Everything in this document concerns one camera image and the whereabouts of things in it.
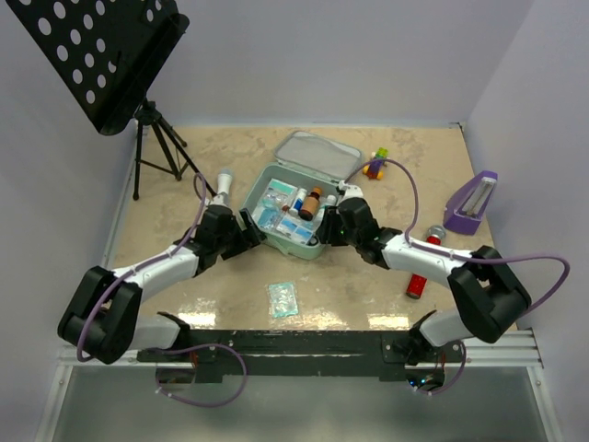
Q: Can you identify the brown bottle orange cap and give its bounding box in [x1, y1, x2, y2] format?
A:
[298, 187, 322, 221]

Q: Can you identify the teal header small packet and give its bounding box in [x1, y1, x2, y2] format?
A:
[260, 179, 296, 209]

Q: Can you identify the mint green medicine case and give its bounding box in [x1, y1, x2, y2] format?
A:
[243, 131, 364, 261]

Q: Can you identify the green dotted plaster packet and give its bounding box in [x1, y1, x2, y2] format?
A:
[268, 282, 298, 319]

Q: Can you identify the large blue mask packet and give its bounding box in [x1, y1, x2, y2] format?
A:
[252, 206, 283, 232]

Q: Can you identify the blue white swab packet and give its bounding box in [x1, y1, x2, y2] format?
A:
[276, 217, 314, 245]

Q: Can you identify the white green label bottle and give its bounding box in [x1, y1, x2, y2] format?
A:
[318, 195, 337, 216]

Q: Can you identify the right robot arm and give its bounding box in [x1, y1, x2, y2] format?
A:
[318, 197, 531, 362]

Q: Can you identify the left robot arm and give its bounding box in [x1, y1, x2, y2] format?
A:
[57, 204, 266, 364]

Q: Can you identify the white plastic tube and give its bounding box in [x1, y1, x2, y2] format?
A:
[216, 169, 234, 200]

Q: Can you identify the colourful toy car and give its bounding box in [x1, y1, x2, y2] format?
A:
[363, 147, 388, 180]

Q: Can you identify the red silver flashlight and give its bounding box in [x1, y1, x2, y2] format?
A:
[405, 225, 447, 300]

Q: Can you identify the purple metronome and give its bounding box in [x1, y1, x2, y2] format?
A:
[443, 170, 498, 236]

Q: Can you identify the black music stand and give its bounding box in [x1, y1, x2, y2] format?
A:
[7, 0, 197, 180]

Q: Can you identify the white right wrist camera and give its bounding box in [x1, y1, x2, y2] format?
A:
[336, 180, 364, 202]

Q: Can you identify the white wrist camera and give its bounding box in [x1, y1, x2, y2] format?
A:
[336, 180, 364, 202]
[205, 192, 229, 207]

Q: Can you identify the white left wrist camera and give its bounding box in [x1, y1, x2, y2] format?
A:
[205, 192, 229, 207]

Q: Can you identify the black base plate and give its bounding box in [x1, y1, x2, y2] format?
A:
[138, 330, 464, 390]

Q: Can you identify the aluminium rail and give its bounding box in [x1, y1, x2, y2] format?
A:
[58, 330, 544, 368]

